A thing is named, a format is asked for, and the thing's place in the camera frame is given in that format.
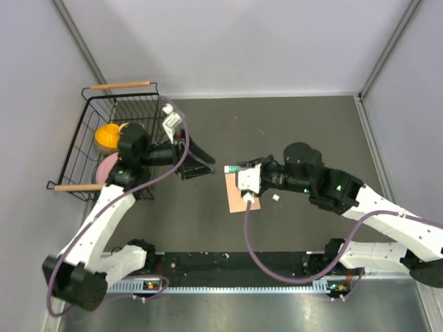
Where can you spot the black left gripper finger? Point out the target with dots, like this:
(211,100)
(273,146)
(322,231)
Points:
(196,171)
(197,156)

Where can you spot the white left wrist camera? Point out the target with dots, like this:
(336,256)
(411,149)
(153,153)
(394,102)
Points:
(171,121)

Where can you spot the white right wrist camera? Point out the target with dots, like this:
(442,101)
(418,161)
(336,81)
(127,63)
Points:
(249,194)

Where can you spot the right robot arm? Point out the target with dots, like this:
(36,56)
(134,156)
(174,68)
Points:
(385,236)

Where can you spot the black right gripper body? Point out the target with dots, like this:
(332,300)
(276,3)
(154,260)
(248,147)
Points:
(275,173)

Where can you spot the white green glue stick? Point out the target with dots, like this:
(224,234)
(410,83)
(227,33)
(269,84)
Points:
(230,169)

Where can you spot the black wire basket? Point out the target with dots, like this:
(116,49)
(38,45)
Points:
(108,108)

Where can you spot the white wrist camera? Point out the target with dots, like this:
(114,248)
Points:
(249,194)
(171,121)

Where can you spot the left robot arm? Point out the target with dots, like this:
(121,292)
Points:
(79,275)

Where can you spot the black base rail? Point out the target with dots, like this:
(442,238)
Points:
(224,273)

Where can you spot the orange bowl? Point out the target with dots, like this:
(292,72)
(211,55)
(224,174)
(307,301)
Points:
(106,138)

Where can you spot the yellow mug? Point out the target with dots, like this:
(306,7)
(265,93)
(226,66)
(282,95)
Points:
(122,126)

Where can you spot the pink plate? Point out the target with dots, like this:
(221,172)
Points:
(105,169)

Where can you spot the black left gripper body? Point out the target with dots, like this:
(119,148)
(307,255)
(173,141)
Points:
(178,146)

